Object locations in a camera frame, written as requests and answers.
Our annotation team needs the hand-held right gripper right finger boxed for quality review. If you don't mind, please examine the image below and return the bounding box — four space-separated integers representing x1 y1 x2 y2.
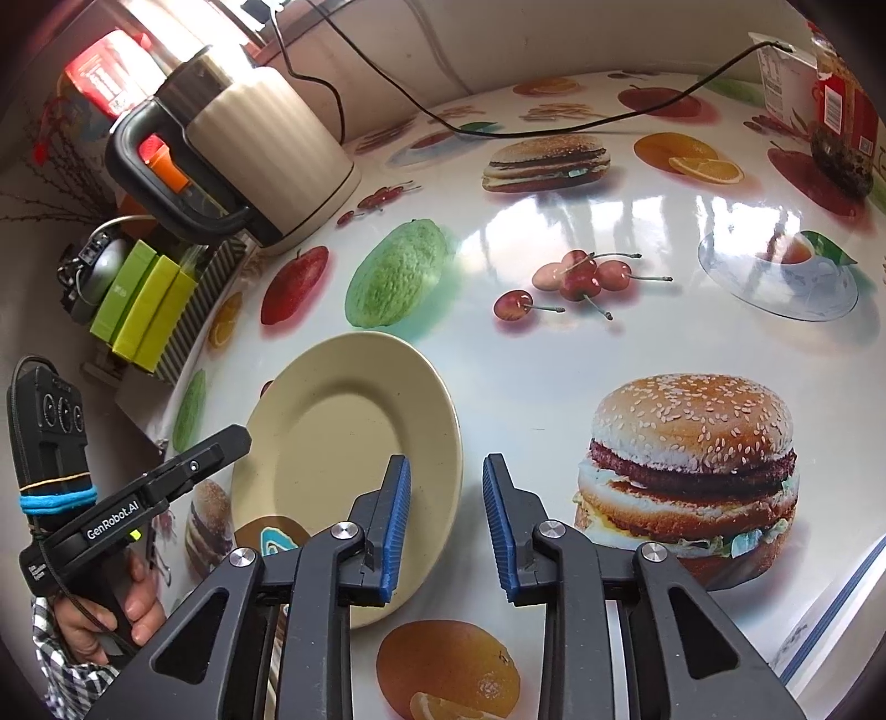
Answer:
482 453 807 720

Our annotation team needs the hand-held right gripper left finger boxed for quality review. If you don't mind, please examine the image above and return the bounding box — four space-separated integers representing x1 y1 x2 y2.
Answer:
86 453 413 720

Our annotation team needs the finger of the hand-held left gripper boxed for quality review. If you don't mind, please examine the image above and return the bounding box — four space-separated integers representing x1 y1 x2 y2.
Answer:
142 424 252 513

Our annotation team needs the beige plate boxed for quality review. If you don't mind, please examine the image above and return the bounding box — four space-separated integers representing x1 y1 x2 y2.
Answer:
230 331 463 630

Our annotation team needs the person's left forearm checkered sleeve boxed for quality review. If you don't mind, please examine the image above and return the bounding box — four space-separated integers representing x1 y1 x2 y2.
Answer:
29 595 126 720

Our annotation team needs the person's left hand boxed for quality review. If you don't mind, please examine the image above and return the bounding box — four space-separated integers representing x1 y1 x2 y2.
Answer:
54 552 168 667

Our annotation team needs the grey striped box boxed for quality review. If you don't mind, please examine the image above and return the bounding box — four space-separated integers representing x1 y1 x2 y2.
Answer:
156 235 259 387

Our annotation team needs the green box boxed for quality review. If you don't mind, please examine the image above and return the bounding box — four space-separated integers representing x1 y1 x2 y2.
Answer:
111 255 199 373
89 239 159 348

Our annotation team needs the dark round device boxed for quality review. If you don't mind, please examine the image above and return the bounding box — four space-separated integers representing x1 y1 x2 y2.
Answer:
59 232 130 324

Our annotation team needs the cream ribbed electric kettle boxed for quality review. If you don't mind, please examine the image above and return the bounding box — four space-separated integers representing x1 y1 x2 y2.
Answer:
104 45 363 251

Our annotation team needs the dark twig decoration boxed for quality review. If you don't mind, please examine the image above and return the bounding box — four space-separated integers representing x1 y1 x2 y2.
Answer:
0 90 120 229

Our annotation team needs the red box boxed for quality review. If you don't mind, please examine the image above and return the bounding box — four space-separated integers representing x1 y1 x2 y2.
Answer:
55 28 168 120

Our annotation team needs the white carton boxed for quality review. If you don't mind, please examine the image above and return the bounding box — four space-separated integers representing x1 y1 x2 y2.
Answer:
753 42 822 131

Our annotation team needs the red label glass jar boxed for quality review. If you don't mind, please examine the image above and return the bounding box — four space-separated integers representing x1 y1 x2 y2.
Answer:
808 19 879 203

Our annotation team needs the black kettle cord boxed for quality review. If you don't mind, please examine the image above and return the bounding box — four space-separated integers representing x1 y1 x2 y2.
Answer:
269 10 346 145

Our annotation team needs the long black cable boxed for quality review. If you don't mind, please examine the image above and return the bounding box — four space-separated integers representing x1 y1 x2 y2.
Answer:
303 0 796 137

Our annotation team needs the white cable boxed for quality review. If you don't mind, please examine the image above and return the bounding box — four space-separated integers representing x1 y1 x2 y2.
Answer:
424 0 475 94

